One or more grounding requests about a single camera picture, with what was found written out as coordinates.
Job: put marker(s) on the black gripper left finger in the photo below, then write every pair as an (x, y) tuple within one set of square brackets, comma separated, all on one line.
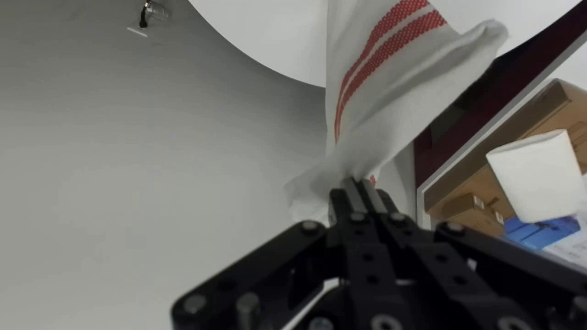
[(345, 244)]

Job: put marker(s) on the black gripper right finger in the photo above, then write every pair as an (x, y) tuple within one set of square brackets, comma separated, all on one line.
[(440, 263)]

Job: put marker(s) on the white cloth with red stripes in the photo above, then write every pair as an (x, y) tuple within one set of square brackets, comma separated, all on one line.
[(391, 92)]

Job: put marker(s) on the small labelled cardboard box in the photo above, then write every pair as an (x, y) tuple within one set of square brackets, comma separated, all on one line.
[(468, 213)]

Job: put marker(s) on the blue packet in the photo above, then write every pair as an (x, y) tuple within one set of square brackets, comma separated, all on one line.
[(537, 233)]

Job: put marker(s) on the white paper envelope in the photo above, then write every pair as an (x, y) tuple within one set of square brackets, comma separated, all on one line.
[(537, 176)]

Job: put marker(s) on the large brown cardboard box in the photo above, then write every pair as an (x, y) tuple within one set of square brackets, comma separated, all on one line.
[(550, 110)]

